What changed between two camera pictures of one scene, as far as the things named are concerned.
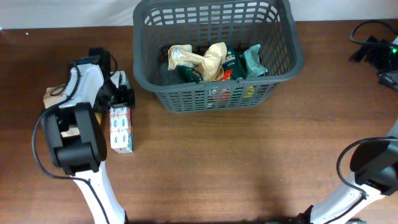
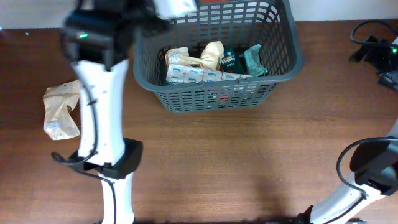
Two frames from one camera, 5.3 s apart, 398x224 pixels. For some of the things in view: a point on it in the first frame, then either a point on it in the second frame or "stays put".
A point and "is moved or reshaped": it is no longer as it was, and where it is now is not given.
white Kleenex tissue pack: (121, 129) is moved or reshaped
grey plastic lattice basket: (270, 24) stays put
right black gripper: (373, 58) stays put
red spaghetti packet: (98, 116) is moved or reshaped
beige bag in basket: (209, 65) stays put
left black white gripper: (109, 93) -> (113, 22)
